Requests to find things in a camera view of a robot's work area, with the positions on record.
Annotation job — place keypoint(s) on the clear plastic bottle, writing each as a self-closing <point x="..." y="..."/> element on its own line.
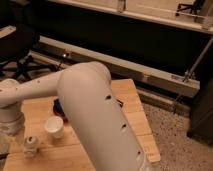
<point x="30" y="146"/>

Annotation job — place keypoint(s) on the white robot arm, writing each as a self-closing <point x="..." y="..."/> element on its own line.
<point x="85" y="94"/>

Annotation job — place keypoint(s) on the blue block in bowl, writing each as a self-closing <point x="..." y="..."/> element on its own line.
<point x="58" y="105"/>

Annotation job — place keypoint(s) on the white paper cup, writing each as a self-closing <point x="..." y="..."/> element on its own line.
<point x="54" y="126"/>

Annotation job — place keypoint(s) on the wooden pallet table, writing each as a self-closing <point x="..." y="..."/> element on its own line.
<point x="67" y="154"/>

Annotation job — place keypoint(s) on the black office chair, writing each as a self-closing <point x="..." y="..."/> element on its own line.
<point x="14" y="50"/>

